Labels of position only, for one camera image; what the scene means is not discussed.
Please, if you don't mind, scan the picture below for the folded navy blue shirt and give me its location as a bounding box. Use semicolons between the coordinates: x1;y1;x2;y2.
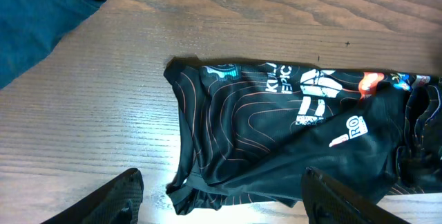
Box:
1;0;106;87

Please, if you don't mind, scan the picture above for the black orange patterned jersey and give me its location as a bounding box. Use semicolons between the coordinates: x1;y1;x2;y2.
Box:
164;59;441;215

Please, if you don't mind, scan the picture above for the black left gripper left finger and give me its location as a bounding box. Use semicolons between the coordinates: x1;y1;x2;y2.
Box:
42;168;144;224

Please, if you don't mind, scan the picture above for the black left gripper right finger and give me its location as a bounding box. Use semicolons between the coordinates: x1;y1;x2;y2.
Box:
301;167;408;224

